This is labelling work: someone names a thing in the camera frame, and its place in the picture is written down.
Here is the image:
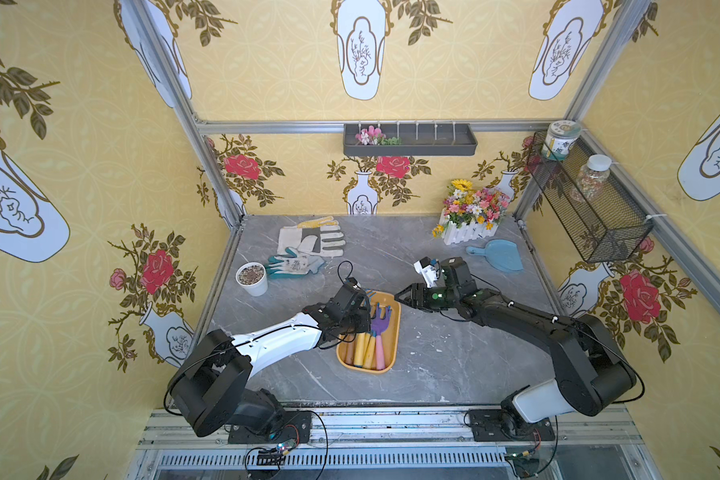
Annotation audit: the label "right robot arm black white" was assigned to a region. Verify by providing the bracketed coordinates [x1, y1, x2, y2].
[395, 257, 645, 429]

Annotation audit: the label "black wire mesh basket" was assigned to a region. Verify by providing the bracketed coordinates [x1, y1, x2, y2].
[527, 131, 653, 263]

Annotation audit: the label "white lidded jar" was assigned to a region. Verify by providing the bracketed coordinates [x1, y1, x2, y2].
[541, 120, 582, 161]

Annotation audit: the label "teal white garden glove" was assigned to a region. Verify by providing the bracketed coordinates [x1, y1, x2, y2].
[265, 248, 325, 278]

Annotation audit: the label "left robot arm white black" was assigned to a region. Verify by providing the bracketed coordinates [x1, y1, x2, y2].
[166, 278, 371, 437]

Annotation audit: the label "white grey work glove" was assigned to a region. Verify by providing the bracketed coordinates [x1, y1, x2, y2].
[277, 216, 346, 258]

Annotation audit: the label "white cup with pebbles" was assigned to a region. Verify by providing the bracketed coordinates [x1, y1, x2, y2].
[235, 262, 268, 297]

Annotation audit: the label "purple rake pink handle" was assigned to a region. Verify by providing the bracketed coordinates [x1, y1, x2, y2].
[371, 303, 391, 371]

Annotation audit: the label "left circuit board with wires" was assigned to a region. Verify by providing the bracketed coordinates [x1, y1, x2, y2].
[243, 439, 300, 480]

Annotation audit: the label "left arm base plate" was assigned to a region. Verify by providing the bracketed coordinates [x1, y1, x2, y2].
[224, 410, 313, 445]

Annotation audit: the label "light blue dustpan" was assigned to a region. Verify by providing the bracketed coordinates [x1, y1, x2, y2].
[466, 239, 524, 273]

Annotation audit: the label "pink artificial flowers on shelf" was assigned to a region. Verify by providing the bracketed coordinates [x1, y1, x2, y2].
[355, 126, 401, 146]

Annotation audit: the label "grey wall shelf tray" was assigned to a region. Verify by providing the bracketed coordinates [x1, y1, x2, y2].
[343, 121, 478, 157]

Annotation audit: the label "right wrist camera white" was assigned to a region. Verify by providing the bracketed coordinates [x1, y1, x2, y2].
[414, 257, 441, 288]

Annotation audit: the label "right circuit board with wires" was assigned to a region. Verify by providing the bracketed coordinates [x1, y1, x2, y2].
[504, 446, 558, 479]

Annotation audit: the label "circuit board with wires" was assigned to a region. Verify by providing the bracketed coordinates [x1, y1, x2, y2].
[243, 439, 300, 480]
[504, 446, 558, 479]

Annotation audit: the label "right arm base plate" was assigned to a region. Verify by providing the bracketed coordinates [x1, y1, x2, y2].
[464, 408, 556, 442]

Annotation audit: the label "flowers in white fence planter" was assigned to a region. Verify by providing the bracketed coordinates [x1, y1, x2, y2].
[432, 179, 511, 245]

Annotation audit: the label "yellow plastic storage tray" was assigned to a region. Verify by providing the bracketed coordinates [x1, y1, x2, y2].
[336, 291, 401, 375]

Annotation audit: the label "clear bottle colourful beads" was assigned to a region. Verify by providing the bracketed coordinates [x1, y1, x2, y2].
[571, 154, 612, 202]

